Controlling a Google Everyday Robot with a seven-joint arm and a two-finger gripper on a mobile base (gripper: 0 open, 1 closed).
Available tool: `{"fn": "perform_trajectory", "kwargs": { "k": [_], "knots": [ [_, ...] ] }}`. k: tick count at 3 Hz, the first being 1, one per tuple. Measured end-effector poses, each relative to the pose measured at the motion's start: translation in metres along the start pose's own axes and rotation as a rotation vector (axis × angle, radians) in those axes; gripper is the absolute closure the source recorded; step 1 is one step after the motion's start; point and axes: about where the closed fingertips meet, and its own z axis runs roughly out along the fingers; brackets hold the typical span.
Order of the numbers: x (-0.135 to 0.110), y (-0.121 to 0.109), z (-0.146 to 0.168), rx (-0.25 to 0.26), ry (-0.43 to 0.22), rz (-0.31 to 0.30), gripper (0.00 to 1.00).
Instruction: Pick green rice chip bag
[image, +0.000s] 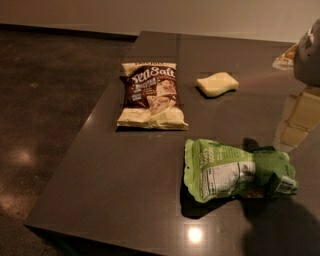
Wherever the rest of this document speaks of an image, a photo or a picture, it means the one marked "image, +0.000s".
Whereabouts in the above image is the brown sea salt chip bag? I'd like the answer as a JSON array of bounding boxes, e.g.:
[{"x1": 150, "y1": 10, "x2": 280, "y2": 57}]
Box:
[{"x1": 117, "y1": 62, "x2": 189, "y2": 130}]

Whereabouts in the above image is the green rice chip bag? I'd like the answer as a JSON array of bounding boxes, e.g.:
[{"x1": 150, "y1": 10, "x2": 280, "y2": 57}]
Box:
[{"x1": 184, "y1": 139, "x2": 298, "y2": 203}]

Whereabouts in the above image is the orange snack bag at edge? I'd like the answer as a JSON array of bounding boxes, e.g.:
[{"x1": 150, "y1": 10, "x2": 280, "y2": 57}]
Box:
[{"x1": 272, "y1": 44, "x2": 298, "y2": 71}]

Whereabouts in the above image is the pale yellow sponge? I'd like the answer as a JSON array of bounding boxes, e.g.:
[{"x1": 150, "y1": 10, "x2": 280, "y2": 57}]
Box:
[{"x1": 197, "y1": 72, "x2": 239, "y2": 97}]

